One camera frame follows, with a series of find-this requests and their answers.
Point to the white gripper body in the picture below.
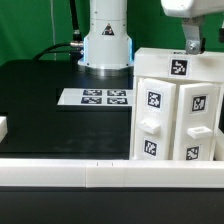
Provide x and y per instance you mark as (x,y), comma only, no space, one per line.
(191,8)

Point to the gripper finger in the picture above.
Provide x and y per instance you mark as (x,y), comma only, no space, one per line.
(192,28)
(221,33)

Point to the white cabinet body box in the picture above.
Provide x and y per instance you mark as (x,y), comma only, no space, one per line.
(174,120)

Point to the white tagged block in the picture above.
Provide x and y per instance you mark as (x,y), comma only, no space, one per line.
(176,64)

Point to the white small door part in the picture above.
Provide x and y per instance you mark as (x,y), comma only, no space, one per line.
(153,121)
(194,130)

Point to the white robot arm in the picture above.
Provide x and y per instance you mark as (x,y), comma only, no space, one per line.
(108,47)

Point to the white flat tagged top panel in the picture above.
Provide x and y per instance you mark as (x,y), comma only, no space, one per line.
(96,97)

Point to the white right fence rail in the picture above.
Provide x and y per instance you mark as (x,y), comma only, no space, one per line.
(219,148)

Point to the white fence rail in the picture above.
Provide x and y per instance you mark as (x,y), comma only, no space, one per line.
(111,173)
(219,148)
(3,127)

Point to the white left fence rail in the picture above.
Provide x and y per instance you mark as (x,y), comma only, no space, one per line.
(3,127)

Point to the white front fence rail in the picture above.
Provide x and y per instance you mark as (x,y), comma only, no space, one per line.
(111,173)

